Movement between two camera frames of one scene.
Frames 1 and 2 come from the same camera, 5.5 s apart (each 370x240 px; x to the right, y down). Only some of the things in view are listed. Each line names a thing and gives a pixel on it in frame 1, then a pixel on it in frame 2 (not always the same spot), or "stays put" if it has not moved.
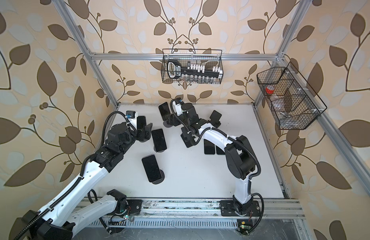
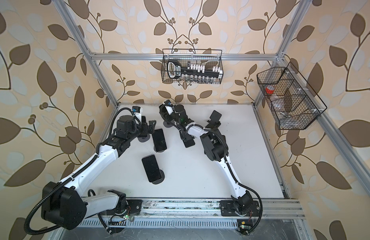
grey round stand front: [161, 180] stays put
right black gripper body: [187, 122] → [173, 116]
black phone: [152, 168] stays put
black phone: [159, 140] stays put
